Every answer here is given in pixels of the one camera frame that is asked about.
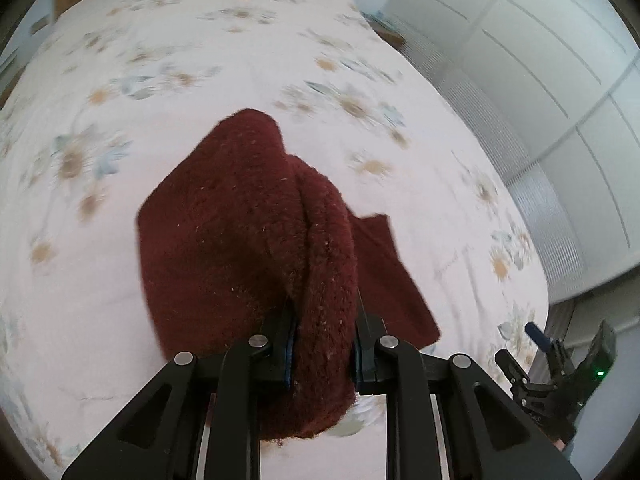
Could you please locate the dark red knitted sweater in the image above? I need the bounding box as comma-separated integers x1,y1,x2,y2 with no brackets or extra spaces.
137,110,439,440

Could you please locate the white wardrobe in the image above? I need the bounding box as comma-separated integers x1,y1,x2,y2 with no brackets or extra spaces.
382,0,639,302

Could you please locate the pink floral bed sheet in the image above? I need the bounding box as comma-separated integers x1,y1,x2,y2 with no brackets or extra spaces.
1,0,548,479

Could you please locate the wooden bedside table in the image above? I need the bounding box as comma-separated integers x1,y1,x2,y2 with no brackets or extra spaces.
362,13,406,51

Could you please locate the wall socket plate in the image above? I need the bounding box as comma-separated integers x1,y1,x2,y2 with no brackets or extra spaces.
29,15,50,36

